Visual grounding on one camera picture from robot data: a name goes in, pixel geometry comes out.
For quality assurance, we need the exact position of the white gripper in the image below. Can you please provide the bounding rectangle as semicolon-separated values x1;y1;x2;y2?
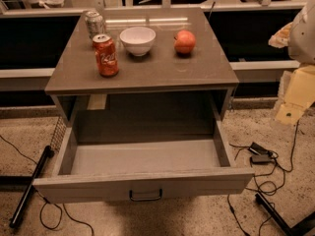
275;65;315;125

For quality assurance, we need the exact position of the red coke can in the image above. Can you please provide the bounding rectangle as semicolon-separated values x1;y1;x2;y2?
93;33;119;77

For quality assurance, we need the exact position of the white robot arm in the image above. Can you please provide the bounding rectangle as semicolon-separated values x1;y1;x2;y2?
276;0;315;125

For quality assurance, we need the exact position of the open grey top drawer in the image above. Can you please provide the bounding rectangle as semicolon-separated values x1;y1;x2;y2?
33;107;253;203

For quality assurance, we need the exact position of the silver soda can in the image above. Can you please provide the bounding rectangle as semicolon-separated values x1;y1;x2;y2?
85;11;105;39

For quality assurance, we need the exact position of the black power adapter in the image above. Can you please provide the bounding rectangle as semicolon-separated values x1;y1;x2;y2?
248;142;273;164

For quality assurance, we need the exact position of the red apple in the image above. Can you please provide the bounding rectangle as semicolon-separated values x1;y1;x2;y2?
174;30;196;54

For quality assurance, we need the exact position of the black stand leg right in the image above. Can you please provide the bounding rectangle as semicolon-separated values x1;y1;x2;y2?
255;192;315;236

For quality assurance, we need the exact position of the white bowl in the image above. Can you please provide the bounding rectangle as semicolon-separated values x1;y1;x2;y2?
120;27;157;56

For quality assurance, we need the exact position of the grey cabinet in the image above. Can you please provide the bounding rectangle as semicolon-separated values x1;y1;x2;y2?
45;7;238;119

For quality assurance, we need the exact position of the black pole on floor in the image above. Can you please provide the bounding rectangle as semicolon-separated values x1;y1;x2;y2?
9;146;54;229

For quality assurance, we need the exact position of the black floor cables right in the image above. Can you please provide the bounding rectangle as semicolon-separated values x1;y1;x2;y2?
226;120;300;236

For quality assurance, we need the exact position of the black drawer handle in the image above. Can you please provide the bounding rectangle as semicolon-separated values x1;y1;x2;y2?
129;189;163;202

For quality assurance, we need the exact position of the black floor cable left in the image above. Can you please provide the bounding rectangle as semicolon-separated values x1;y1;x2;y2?
0;134;95;236

